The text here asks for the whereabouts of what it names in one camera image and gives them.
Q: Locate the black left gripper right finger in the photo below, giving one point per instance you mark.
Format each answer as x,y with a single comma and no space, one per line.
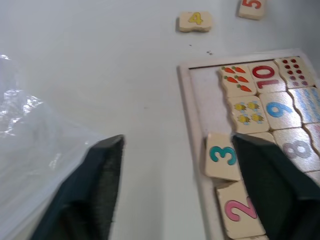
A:
272,190

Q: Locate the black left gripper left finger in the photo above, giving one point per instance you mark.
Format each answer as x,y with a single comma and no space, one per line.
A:
82,190

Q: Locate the wooden tile teal number 3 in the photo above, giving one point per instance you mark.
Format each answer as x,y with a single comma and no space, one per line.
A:
221,156

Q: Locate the wooden tile pink number 2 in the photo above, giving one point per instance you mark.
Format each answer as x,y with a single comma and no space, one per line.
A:
237,212

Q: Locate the wooden tile grey number 8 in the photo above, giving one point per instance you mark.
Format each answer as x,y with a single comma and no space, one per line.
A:
297,148

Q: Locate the wooden tile blue number 9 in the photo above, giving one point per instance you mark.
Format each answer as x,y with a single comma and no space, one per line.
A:
281,110

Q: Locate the wooden puzzle board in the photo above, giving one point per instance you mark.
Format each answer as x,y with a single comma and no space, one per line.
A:
197,120

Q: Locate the wooden tile red number 10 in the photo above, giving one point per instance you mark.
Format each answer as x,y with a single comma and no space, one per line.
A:
266,77

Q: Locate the wooden tile red number 5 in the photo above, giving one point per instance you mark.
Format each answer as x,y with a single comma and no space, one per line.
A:
252,8

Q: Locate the wooden tile yellow number 4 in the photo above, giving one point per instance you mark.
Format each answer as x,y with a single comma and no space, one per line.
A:
195,21

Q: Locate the wooden tile pink picture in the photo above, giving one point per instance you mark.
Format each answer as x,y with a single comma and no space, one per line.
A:
315,132

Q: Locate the clear plastic bag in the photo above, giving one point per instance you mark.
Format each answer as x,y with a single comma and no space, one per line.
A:
27,140

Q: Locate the wooden tile four bees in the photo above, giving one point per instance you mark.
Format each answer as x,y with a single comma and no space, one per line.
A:
248,113

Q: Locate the wooden tile blue stripes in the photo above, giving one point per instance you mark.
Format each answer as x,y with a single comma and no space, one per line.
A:
308,103

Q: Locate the wooden tile five carrots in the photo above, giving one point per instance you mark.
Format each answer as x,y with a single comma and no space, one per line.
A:
236,80

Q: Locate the wooden tile ten red dots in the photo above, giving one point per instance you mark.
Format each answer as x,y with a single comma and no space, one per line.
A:
296,71

